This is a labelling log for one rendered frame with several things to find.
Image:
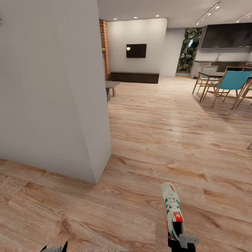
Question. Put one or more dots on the breakfast table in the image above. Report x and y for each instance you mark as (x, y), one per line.
(217, 75)

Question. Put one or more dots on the dishwasher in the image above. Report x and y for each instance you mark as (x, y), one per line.
(199, 68)

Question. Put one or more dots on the gym shoe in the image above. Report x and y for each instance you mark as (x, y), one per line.
(175, 220)

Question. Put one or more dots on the cabinet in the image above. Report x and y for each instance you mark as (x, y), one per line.
(217, 36)
(242, 37)
(134, 77)

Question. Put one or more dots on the fixed window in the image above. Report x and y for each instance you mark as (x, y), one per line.
(191, 42)

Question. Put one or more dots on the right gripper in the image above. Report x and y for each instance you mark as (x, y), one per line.
(176, 247)

